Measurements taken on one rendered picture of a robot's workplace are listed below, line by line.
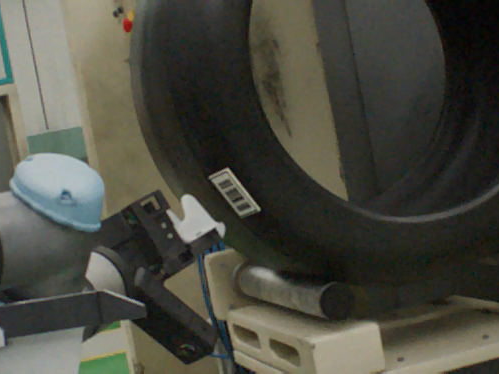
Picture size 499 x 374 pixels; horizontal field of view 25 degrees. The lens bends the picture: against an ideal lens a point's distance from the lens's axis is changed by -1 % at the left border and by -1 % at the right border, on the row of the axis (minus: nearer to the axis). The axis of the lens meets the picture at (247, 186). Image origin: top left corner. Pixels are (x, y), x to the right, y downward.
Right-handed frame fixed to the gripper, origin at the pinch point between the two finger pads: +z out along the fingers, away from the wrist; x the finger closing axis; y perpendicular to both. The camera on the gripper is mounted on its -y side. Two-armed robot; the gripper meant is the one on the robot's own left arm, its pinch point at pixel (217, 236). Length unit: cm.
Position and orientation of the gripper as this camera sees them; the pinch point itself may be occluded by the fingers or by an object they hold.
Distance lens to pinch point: 122.9
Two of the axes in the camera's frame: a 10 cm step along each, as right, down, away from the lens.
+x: -7.0, 4.4, 5.6
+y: -5.3, -8.5, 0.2
